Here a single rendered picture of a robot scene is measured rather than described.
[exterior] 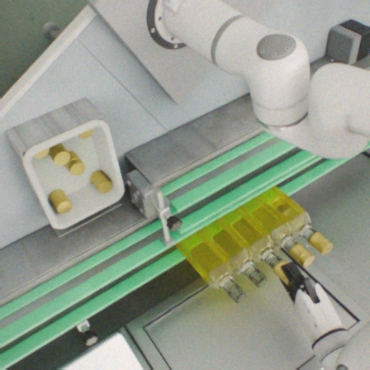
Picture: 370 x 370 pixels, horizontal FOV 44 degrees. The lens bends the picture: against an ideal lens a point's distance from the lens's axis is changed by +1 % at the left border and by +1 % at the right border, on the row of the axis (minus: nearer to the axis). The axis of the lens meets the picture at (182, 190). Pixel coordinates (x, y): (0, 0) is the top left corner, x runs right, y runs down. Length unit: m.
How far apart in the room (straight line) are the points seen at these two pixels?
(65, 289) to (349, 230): 0.77
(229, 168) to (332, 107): 0.41
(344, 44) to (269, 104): 0.62
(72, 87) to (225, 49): 0.33
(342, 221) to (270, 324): 0.40
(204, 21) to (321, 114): 0.26
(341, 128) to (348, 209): 0.70
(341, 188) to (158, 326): 0.68
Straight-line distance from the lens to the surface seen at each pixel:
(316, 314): 0.93
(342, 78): 0.68
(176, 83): 1.01
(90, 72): 0.94
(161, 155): 1.05
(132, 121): 1.04
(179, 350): 1.08
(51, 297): 1.01
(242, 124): 1.12
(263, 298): 1.13
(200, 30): 0.82
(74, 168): 0.95
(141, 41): 0.91
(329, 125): 0.70
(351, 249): 1.29
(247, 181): 1.11
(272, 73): 0.71
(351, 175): 1.48
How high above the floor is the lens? 1.52
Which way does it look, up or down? 37 degrees down
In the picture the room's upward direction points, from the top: 136 degrees clockwise
